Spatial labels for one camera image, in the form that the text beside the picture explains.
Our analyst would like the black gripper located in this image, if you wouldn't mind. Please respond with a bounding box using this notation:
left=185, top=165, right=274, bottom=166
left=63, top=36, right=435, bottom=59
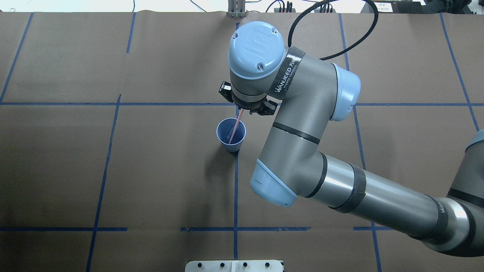
left=231, top=94, right=267, bottom=114

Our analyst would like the pink chopstick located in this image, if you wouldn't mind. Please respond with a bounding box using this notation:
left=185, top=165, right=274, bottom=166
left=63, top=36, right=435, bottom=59
left=228, top=110, right=244, bottom=144

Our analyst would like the blue ribbed paper cup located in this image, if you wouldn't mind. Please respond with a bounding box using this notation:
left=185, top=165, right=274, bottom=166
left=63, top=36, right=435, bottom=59
left=216, top=118, right=247, bottom=153

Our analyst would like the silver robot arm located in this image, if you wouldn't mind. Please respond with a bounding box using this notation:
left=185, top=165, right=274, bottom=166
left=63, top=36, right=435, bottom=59
left=220, top=21, right=483, bottom=258

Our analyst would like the black box with white label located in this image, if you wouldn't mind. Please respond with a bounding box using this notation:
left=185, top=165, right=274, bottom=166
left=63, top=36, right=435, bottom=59
left=373, top=0, right=440, bottom=14

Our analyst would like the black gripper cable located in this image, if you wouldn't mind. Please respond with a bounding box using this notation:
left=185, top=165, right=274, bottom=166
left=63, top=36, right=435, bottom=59
left=288, top=0, right=379, bottom=61

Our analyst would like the aluminium frame post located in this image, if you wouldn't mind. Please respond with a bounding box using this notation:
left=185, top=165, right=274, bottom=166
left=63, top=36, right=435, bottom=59
left=228, top=0, right=247, bottom=18

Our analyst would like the white camera pole base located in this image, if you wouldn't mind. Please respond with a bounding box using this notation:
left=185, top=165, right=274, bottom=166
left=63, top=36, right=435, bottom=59
left=185, top=260, right=285, bottom=272

